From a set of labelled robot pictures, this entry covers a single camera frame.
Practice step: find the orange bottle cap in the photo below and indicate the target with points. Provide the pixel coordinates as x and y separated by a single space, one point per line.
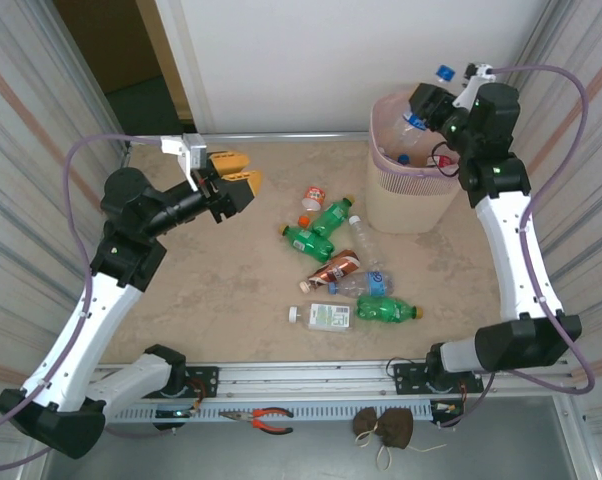
304 220

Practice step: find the small orange label bottle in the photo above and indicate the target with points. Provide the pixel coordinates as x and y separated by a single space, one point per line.
315 195

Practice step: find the green soda bottle yellow cap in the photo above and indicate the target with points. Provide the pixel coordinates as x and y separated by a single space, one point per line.
306 243
331 217
386 309

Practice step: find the clear bottle green white label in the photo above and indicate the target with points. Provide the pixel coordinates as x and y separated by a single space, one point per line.
328 316

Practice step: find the clear bottle light blue label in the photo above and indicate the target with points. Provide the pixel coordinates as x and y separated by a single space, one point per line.
376 284

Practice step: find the pink translucent bin liner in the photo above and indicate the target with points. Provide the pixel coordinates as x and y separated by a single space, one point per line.
388 112

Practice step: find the beige plastic waste bin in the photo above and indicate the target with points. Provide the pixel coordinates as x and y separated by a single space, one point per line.
406 210

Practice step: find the crushed copper brown bottle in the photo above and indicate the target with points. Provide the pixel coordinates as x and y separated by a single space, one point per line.
338 267

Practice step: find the clear ribbed capless bottle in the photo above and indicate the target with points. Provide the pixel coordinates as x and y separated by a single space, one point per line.
365 240

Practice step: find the brown wooden door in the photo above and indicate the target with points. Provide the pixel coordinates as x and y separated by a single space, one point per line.
106 40

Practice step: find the small circuit board green light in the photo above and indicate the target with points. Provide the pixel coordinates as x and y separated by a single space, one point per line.
173 414

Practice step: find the aluminium table frame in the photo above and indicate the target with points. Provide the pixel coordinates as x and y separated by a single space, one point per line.
256 137

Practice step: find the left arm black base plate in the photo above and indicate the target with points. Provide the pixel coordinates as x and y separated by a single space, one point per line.
206 380

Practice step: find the aluminium mounting rail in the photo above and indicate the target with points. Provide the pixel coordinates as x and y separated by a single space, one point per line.
306 377

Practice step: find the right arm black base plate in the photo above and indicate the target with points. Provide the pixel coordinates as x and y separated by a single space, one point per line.
406 375

